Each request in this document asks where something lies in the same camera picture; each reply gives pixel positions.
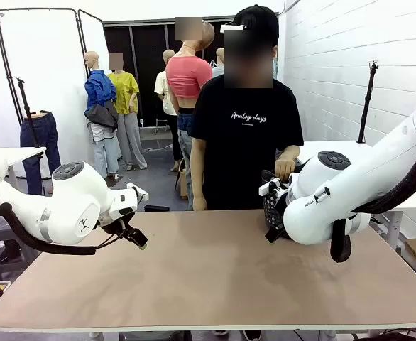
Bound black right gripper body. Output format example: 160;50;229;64
272;190;291;230

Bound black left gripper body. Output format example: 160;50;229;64
99;212;133;237

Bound black perforated plastic basket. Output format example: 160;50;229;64
260;168;301;237

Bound person's left forearm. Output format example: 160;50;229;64
278;144;301;163

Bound person's right forearm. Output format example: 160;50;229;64
190;137;209;200

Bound person's left hand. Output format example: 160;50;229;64
274;156;297;182

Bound person's right hand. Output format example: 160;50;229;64
192;194;209;212

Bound person in black T-shirt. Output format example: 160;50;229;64
187;5;305;211

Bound brown paper bag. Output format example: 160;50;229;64
174;158;191;200

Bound grey plastic stool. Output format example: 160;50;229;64
0;227;40;281

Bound dark blue jeans on stand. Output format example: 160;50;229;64
19;110;62;196

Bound small white side table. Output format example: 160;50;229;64
5;146;48;189

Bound mannequin in yellow shirt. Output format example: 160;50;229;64
107;52;148;171

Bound mannequin in blue jacket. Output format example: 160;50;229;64
83;51;122;178

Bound mannequin in cream shirt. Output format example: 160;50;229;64
153;49;180;171

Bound black light stand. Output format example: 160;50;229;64
14;77;44;150

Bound bald mannequin in grey top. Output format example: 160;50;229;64
211;48;227;79

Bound black mesh backdrop panel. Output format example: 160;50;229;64
103;16;239;132

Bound mannequin in pink top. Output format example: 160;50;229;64
165;21;216;210

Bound wide white partition screen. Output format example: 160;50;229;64
0;9;80;150

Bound narrow white partition screen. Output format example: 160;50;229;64
77;9;105;82

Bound black baseball cap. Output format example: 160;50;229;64
234;4;280;47

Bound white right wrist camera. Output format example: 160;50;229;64
258;179;283;197

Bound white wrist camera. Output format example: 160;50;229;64
126;182;149;205
258;179;283;197

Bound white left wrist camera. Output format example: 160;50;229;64
126;182;149;205

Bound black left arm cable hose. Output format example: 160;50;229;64
0;200;97;256

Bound black tripod with camera mount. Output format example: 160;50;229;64
356;60;380;144

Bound white head-mounted camera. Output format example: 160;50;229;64
219;21;247;33

